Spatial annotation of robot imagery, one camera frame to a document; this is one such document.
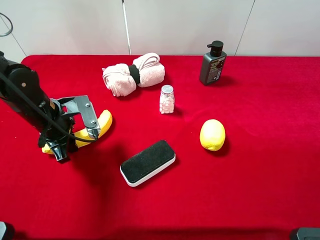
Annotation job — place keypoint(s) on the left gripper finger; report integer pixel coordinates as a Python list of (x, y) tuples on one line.
[(59, 149), (89, 118)]

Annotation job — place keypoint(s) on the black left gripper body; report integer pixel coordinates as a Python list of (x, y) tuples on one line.
[(61, 111)]

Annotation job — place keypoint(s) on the yellow banana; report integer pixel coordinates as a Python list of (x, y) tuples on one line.
[(105, 121)]

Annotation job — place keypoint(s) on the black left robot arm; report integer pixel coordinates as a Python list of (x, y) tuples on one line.
[(20, 89)]

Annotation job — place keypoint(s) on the black object bottom left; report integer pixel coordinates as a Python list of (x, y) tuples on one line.
[(7, 231)]

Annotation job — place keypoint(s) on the black object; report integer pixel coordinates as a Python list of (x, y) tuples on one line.
[(7, 231), (305, 233)]

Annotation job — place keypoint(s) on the black object bottom right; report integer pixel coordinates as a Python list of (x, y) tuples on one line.
[(305, 233)]

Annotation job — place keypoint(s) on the black elastic band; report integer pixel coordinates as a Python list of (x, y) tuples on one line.
[(135, 74)]

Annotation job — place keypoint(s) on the rolled pink towel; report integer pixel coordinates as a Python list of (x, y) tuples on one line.
[(118, 80)]

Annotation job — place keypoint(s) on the black and white eraser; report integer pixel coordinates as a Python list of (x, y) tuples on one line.
[(147, 163)]

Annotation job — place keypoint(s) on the clear bottle of white pills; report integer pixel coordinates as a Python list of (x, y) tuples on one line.
[(166, 100)]

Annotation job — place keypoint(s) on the white vertical pole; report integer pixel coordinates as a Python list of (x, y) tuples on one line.
[(126, 27)]

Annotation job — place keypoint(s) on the yellow lemon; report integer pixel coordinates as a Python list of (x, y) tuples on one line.
[(212, 135)]

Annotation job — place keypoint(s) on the dark grey pump bottle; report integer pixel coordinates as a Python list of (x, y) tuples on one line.
[(212, 63)]

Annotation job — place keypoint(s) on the red table cloth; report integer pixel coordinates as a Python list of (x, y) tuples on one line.
[(262, 183)]

